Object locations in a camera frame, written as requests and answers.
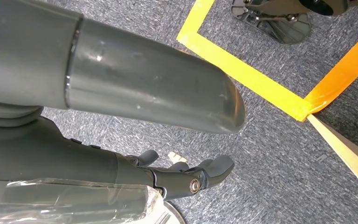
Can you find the orange floor tape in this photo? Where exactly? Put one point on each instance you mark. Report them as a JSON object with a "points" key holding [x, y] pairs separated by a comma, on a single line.
{"points": [[342, 71]]}

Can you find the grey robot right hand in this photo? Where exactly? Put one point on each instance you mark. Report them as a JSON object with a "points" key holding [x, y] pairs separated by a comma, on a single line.
{"points": [[135, 77]]}

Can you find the yellow floor tape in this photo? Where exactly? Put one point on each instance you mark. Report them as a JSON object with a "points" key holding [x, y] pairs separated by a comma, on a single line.
{"points": [[244, 74]]}

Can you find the clear plastic film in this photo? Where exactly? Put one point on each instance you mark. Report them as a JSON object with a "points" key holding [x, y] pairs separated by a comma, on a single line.
{"points": [[74, 201]]}

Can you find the pale paper scrap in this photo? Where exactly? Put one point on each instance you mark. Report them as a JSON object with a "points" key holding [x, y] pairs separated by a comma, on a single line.
{"points": [[176, 157]]}

